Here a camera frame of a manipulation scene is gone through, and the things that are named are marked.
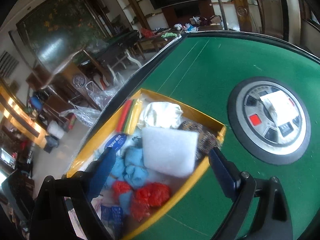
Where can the white cloth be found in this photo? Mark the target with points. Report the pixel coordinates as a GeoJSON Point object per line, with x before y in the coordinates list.
{"type": "Point", "coordinates": [160, 115]}

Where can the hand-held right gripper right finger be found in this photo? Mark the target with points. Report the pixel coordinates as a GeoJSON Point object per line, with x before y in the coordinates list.
{"type": "Point", "coordinates": [223, 172]}

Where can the white foam piece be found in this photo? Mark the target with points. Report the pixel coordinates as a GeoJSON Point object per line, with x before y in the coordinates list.
{"type": "Point", "coordinates": [170, 150]}

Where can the blue clear plastic bag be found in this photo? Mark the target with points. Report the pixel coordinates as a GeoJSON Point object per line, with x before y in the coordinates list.
{"type": "Point", "coordinates": [112, 217]}

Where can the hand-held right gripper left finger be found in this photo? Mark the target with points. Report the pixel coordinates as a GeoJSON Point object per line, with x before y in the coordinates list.
{"type": "Point", "coordinates": [103, 172]}

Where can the blue knit cloth bundle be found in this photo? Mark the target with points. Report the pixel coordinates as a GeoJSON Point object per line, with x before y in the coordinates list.
{"type": "Point", "coordinates": [120, 165]}
{"type": "Point", "coordinates": [135, 167]}
{"type": "Point", "coordinates": [125, 202]}

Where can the round table control disc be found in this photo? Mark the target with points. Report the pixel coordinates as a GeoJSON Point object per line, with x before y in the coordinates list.
{"type": "Point", "coordinates": [272, 140]}

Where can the dark wooden television cabinet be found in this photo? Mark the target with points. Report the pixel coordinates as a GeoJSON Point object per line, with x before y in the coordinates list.
{"type": "Point", "coordinates": [185, 12]}

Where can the yellow cardboard box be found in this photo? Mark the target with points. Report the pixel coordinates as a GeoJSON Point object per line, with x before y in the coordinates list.
{"type": "Point", "coordinates": [190, 111]}

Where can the white wall radiator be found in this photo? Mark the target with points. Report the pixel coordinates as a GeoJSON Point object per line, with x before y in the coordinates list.
{"type": "Point", "coordinates": [8, 63]}

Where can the white wet wipes pack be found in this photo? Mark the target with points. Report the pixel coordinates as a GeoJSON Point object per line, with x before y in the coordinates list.
{"type": "Point", "coordinates": [117, 141]}

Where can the large framed green painting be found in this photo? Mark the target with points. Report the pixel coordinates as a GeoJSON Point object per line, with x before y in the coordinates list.
{"type": "Point", "coordinates": [62, 30]}

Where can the black green game table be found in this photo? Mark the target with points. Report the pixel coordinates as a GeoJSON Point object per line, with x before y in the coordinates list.
{"type": "Point", "coordinates": [122, 38]}

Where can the white paper red print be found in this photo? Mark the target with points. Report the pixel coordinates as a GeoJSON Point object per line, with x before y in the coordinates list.
{"type": "Point", "coordinates": [275, 102]}

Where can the wooden armchair carved emblem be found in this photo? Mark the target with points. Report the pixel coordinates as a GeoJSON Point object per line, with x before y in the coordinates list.
{"type": "Point", "coordinates": [241, 11]}

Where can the wooden chair silver emblem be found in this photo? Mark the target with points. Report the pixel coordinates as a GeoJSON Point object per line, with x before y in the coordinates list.
{"type": "Point", "coordinates": [75, 80]}

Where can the wooden coffee table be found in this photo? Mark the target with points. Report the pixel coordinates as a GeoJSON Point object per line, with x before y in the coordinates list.
{"type": "Point", "coordinates": [157, 41]}

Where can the brown knit sock bundle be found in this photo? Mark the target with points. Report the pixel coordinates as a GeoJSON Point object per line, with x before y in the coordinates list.
{"type": "Point", "coordinates": [207, 140]}

